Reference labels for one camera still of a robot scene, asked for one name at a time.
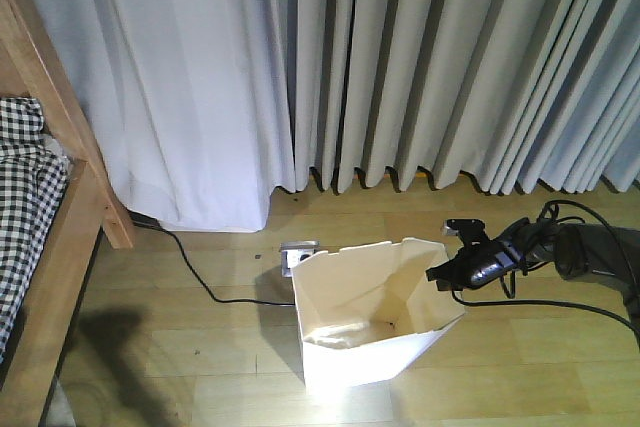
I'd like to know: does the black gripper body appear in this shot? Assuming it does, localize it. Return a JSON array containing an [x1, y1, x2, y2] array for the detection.
[[426, 240, 524, 291]]

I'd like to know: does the white plastic trash bin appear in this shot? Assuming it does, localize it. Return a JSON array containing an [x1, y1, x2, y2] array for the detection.
[[292, 238, 465, 395]]

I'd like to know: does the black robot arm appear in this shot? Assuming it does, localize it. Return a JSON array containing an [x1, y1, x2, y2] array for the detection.
[[426, 218, 639, 335]]

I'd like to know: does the silver floor power socket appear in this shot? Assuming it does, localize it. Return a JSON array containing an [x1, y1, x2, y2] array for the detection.
[[279, 240, 320, 278]]

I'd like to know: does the grey pleated curtain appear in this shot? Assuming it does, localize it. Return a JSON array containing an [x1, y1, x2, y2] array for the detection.
[[34, 0, 639, 232]]

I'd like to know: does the grey round rug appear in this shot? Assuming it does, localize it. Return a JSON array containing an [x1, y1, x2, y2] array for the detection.
[[44, 379, 76, 427]]

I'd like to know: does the black white checkered bedding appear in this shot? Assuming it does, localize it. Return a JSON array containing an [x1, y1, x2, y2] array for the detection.
[[1, 97, 71, 353]]

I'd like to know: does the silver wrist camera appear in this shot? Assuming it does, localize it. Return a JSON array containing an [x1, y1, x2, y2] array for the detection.
[[442, 218, 486, 239]]

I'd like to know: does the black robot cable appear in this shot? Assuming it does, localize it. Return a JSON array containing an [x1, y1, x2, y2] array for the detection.
[[449, 199, 640, 343]]

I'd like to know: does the black power cable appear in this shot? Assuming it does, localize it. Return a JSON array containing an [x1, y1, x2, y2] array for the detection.
[[130, 214, 296, 307]]

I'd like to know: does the wooden bed frame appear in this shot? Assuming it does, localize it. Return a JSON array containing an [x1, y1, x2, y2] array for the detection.
[[1, 0, 134, 426]]

